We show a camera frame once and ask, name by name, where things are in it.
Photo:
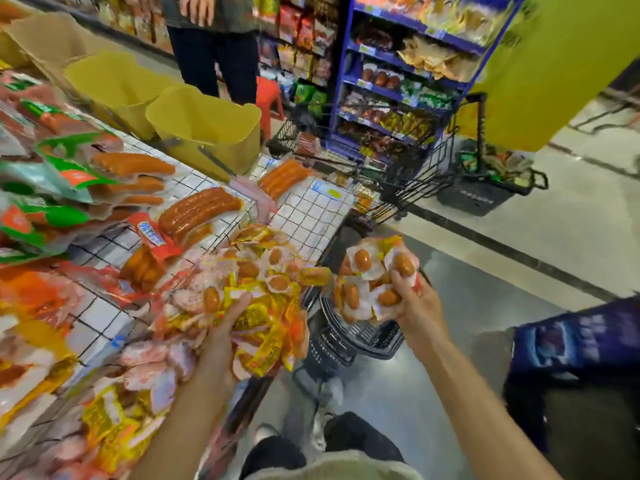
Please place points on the person's right hand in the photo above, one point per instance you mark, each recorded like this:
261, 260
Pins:
420, 320

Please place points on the person's left hand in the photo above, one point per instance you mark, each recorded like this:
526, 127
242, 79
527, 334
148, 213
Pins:
218, 355

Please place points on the yellow snack packets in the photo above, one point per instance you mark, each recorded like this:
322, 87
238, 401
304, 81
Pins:
370, 280

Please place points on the black shopping basket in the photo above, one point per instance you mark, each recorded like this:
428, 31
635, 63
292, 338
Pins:
355, 340

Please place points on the pink sausages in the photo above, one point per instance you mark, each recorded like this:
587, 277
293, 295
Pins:
140, 360

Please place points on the pile of small snack packets tier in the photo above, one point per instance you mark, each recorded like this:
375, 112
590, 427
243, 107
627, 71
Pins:
270, 285

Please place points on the red label brown sausage pack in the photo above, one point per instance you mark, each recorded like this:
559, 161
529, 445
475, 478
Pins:
200, 210

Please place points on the tiled white display table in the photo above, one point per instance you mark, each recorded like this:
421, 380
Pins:
310, 220

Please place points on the long orange sausage pack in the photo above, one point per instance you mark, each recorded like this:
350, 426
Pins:
285, 180

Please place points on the pile of sausage packets tier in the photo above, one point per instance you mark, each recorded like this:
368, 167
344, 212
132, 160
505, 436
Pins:
50, 165

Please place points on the person's right forearm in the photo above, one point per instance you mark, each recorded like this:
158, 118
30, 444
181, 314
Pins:
480, 415

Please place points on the person's left forearm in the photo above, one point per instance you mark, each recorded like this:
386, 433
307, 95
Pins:
185, 435

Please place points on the black basket holding groceries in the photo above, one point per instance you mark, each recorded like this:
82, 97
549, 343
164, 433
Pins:
480, 195

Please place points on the black shorts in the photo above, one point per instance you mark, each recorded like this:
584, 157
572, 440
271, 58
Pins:
350, 435

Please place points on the blue yellow price label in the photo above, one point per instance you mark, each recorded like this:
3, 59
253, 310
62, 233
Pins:
326, 190

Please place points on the dark blue display stand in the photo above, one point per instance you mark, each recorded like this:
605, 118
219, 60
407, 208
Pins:
580, 375

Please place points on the blue goods rack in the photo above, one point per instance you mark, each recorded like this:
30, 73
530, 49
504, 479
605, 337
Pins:
400, 95

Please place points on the red stool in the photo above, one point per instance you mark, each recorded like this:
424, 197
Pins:
268, 100

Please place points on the yellow display panel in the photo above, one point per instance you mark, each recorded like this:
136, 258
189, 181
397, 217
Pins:
560, 65

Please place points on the store shelving with packaged goods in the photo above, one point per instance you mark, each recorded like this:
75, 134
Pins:
300, 35

